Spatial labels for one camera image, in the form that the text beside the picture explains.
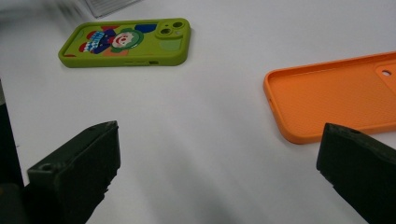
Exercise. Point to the orange phone case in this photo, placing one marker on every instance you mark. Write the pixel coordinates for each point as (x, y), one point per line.
(330, 99)

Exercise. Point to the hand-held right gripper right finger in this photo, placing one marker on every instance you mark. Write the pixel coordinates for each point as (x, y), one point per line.
(364, 168)

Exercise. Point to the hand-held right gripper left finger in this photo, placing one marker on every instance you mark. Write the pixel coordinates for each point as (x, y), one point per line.
(77, 165)

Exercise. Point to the green cartoon phone case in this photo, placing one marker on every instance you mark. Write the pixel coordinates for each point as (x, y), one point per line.
(146, 51)

